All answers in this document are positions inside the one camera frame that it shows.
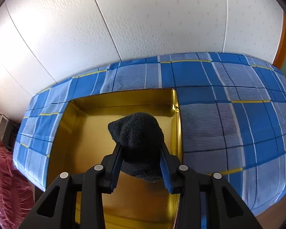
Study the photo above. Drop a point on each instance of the black sock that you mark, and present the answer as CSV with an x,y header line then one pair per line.
x,y
141,138

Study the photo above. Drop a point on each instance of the gold metal tin box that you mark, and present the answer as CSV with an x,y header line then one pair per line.
x,y
83,139

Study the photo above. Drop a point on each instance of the orange wooden door frame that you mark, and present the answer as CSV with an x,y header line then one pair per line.
x,y
281,51

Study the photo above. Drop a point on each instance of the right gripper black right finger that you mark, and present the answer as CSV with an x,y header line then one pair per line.
x,y
224,207

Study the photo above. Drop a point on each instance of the red pink quilted blanket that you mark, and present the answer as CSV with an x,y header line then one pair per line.
x,y
16,193

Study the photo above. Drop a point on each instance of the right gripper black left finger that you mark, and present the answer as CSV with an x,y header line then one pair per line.
x,y
75,201

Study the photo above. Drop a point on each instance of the blue plaid bed sheet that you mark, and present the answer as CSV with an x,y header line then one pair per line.
x,y
233,117

